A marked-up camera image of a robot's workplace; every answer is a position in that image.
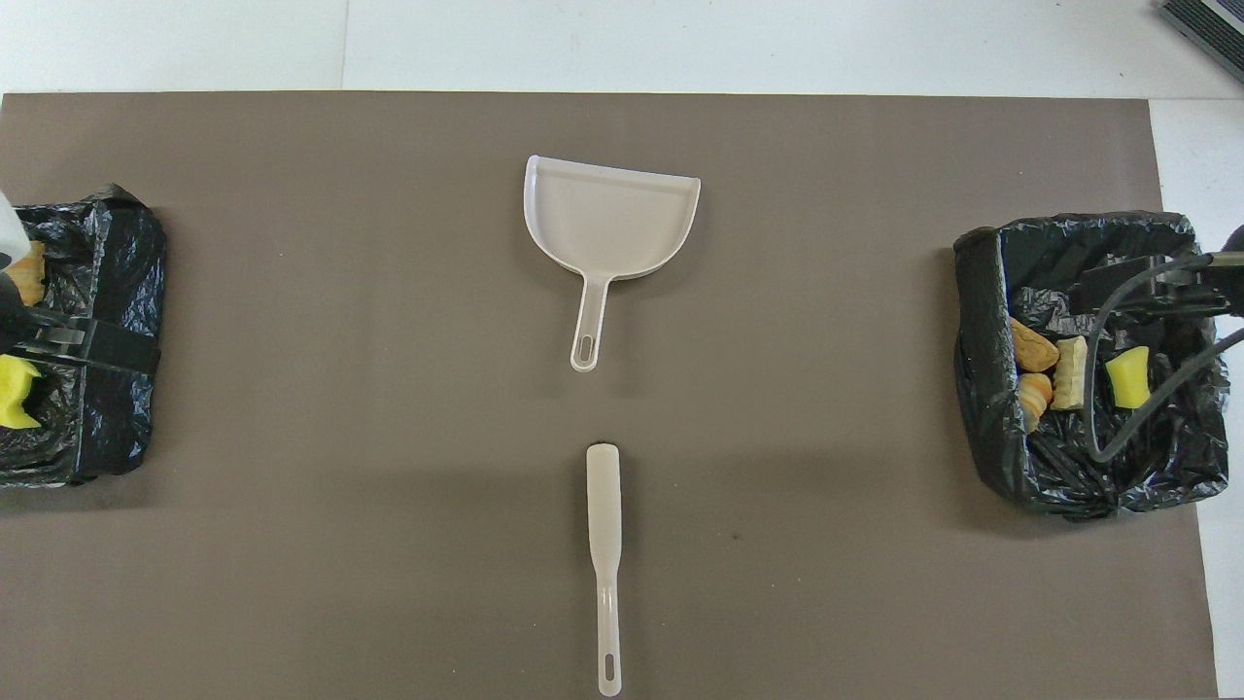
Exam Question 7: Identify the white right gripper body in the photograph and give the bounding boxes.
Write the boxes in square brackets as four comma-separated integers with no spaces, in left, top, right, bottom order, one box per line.
[1219,223,1244,318]

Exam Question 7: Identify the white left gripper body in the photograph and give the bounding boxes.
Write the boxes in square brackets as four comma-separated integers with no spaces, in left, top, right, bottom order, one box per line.
[0,190,38,355]

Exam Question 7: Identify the striped croissant piece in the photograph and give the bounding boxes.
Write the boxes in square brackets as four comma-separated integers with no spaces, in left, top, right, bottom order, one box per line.
[8,240,49,308]
[1016,372,1054,434]
[1054,335,1091,411]

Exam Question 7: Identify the small yellow sponge piece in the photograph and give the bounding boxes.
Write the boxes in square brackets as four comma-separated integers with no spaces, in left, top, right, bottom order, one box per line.
[1106,346,1154,410]

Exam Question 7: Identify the brown round bread roll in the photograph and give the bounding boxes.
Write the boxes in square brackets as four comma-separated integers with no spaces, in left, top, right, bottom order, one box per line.
[1011,318,1060,374]

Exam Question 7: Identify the notched yellow sponge piece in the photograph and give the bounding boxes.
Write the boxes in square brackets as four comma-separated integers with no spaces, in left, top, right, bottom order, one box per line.
[0,354,46,431]

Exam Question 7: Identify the beige plastic dustpan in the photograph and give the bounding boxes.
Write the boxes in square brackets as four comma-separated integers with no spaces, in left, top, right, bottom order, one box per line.
[523,154,703,374]

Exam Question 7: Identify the beige hand brush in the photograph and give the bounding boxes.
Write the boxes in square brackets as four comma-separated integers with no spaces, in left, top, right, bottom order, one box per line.
[584,442,625,699]

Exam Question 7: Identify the black bag lined bin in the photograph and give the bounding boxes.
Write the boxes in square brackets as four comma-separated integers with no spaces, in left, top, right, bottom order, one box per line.
[0,183,168,489]
[952,210,1231,523]

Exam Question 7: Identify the dark ribbed device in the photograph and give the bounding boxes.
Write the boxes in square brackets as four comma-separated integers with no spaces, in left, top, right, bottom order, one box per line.
[1157,0,1244,84]

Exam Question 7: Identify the brown table mat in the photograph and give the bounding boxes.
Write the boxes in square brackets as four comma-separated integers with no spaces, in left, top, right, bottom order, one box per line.
[0,91,1222,700]

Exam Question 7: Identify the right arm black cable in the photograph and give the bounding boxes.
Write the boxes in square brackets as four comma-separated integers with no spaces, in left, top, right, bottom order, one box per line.
[1084,255,1244,464]

